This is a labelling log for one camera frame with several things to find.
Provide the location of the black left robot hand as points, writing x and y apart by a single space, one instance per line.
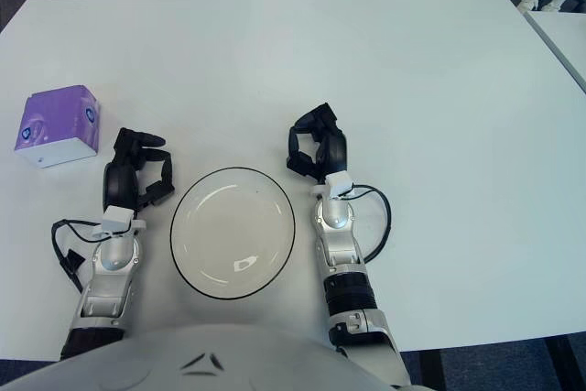
120 182

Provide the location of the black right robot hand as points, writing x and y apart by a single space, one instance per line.
336 148

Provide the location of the purple tissue paper pack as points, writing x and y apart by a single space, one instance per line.
52 123

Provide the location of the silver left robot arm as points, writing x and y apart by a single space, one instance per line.
107 281

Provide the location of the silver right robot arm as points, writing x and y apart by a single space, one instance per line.
348 290

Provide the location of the white plate black rim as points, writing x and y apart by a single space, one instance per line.
233 235

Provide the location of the grey robot torso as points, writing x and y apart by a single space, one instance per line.
160 359

